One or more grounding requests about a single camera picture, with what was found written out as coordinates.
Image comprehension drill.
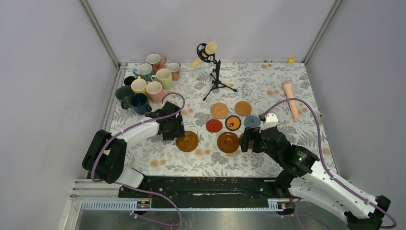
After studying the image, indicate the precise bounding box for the salmon mug with handle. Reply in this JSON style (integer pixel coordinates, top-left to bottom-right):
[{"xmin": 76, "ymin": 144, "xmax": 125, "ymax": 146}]
[{"xmin": 146, "ymin": 54, "xmax": 167, "ymax": 73}]

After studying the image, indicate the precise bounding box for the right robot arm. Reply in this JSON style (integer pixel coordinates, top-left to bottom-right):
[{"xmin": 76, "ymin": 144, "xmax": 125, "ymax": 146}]
[{"xmin": 239, "ymin": 127, "xmax": 391, "ymax": 230}]

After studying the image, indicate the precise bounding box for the yellow mug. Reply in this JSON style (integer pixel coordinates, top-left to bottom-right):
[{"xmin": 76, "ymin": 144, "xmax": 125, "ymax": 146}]
[{"xmin": 130, "ymin": 78, "xmax": 147, "ymax": 95}]

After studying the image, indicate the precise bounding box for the light wooden round coaster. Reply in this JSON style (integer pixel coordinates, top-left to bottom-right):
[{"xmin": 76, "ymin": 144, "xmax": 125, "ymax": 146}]
[{"xmin": 235, "ymin": 101, "xmax": 252, "ymax": 116}]

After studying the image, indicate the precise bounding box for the dark green mug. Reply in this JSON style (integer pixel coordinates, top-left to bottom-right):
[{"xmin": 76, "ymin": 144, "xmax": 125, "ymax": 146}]
[{"xmin": 115, "ymin": 86, "xmax": 134, "ymax": 110}]

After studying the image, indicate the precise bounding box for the black mug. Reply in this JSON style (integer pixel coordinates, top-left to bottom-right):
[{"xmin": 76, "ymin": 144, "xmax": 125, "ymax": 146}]
[{"xmin": 123, "ymin": 76, "xmax": 136, "ymax": 86}]

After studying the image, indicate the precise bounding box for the blue round coaster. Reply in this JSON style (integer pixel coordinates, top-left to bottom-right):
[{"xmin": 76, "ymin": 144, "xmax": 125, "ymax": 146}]
[{"xmin": 243, "ymin": 115, "xmax": 261, "ymax": 128}]

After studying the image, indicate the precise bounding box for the black microphone tripod stand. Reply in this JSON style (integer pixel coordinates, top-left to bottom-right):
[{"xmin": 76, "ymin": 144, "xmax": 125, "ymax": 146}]
[{"xmin": 203, "ymin": 59, "xmax": 237, "ymax": 101}]

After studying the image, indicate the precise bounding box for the light green mug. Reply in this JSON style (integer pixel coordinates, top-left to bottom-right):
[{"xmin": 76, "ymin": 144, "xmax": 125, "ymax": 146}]
[{"xmin": 151, "ymin": 69, "xmax": 173, "ymax": 90}]

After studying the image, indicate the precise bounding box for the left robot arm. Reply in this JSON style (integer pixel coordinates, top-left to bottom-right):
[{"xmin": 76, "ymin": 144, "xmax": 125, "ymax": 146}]
[{"xmin": 82, "ymin": 102, "xmax": 185, "ymax": 197}]

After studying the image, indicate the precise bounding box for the red round coaster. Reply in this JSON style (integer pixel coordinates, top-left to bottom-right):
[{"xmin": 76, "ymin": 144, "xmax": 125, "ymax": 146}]
[{"xmin": 205, "ymin": 119, "xmax": 223, "ymax": 133}]

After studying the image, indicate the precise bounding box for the small pink mug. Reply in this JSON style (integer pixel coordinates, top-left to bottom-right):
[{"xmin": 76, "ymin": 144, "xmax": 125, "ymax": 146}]
[{"xmin": 167, "ymin": 63, "xmax": 181, "ymax": 81}]

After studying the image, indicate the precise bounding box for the dark brown coaster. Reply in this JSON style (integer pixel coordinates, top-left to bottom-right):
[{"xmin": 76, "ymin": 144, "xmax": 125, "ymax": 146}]
[{"xmin": 239, "ymin": 134, "xmax": 255, "ymax": 150}]

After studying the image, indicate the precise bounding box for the woven rattan coaster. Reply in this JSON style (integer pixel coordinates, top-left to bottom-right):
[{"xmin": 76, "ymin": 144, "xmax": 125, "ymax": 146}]
[{"xmin": 210, "ymin": 103, "xmax": 229, "ymax": 119}]

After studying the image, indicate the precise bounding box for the cream microphone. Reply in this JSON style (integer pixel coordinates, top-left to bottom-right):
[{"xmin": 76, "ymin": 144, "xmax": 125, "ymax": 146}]
[{"xmin": 191, "ymin": 42, "xmax": 217, "ymax": 69}]

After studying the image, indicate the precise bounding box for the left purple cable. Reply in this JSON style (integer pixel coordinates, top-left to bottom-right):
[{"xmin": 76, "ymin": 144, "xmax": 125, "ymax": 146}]
[{"xmin": 90, "ymin": 92, "xmax": 186, "ymax": 227}]

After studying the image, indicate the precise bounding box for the floral table mat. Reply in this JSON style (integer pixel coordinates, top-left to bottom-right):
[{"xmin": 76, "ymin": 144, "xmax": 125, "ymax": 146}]
[{"xmin": 125, "ymin": 63, "xmax": 336, "ymax": 177}]

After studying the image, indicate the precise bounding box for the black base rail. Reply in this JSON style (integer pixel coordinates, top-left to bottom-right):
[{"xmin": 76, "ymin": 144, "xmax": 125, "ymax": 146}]
[{"xmin": 118, "ymin": 176, "xmax": 298, "ymax": 209}]

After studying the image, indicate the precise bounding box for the pink cylindrical roller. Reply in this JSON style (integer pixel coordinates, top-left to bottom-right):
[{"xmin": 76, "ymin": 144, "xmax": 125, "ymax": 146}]
[{"xmin": 282, "ymin": 80, "xmax": 300, "ymax": 120}]

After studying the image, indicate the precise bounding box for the dark blue mug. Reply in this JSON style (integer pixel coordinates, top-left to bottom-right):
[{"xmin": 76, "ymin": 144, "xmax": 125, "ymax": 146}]
[{"xmin": 130, "ymin": 93, "xmax": 152, "ymax": 115}]

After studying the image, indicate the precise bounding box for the brown wooden coaster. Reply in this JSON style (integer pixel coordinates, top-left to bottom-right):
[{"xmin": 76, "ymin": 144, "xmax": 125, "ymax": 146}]
[{"xmin": 176, "ymin": 131, "xmax": 199, "ymax": 152}]

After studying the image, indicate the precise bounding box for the brown wooden knob lid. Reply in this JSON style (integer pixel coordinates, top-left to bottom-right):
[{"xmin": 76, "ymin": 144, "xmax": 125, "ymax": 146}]
[{"xmin": 217, "ymin": 132, "xmax": 240, "ymax": 154}]

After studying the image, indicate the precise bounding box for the blue patterned mug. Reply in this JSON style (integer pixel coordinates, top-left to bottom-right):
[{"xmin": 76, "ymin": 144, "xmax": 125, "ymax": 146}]
[{"xmin": 133, "ymin": 63, "xmax": 155, "ymax": 81}]

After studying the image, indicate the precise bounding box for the orange black face coaster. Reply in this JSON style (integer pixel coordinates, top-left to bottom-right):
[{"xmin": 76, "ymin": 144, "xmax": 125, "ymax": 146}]
[{"xmin": 225, "ymin": 115, "xmax": 241, "ymax": 131}]

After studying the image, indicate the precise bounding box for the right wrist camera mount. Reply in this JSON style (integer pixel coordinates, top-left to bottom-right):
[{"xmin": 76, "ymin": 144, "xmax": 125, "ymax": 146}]
[{"xmin": 259, "ymin": 113, "xmax": 278, "ymax": 130}]

